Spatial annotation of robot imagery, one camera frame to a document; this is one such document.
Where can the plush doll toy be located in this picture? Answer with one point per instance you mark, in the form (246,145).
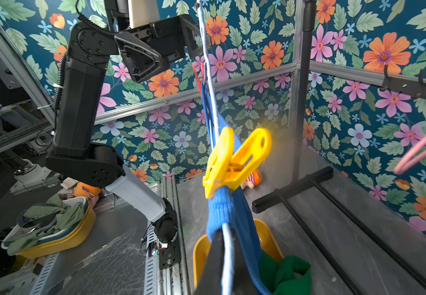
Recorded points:
(254,179)

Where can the pink wire hanger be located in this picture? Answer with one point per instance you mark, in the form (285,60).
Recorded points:
(411,158)

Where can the yellow plastic tray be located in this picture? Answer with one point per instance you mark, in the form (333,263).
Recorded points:
(267,242)

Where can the green tank top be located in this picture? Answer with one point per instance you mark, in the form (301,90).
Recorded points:
(289,276)

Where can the yellow clothespin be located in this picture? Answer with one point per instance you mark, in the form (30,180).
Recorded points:
(227,167)

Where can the light blue wire hanger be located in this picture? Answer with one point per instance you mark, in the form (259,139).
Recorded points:
(213,124)

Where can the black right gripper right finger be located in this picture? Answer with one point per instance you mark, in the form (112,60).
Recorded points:
(242,282)

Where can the yellow tub with clothes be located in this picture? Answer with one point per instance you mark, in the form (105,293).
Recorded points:
(51,227)

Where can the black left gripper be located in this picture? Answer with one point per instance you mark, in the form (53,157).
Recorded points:
(145,49)

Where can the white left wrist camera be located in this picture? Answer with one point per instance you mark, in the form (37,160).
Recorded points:
(142,12)

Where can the blue tank top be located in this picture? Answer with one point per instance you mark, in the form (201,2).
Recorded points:
(232,208)

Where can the black clothes rack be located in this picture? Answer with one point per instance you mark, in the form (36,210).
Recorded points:
(314,180)

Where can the pink clothespin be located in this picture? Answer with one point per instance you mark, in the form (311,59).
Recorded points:
(199,75)

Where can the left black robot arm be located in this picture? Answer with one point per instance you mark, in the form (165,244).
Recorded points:
(81,76)

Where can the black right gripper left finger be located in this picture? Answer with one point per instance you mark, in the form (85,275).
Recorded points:
(210,280)

